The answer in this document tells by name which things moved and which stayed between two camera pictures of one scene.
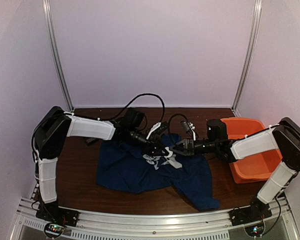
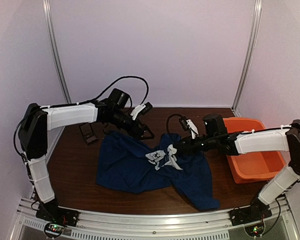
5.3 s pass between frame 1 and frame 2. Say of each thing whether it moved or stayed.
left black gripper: moved
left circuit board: stayed
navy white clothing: stayed
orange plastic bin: stayed
